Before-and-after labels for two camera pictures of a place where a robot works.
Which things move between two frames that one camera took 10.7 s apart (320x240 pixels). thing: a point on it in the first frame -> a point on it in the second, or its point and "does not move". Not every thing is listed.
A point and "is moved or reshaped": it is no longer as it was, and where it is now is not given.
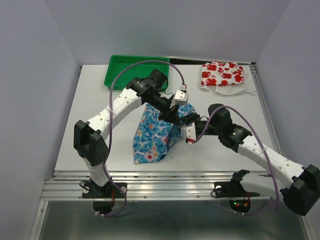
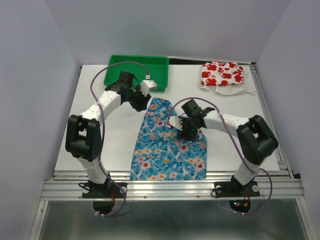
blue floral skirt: x=153 y=138 is moved or reshaped
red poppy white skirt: x=221 y=73 does not move
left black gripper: x=171 y=115 -> x=142 y=104
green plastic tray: x=118 y=63 does not move
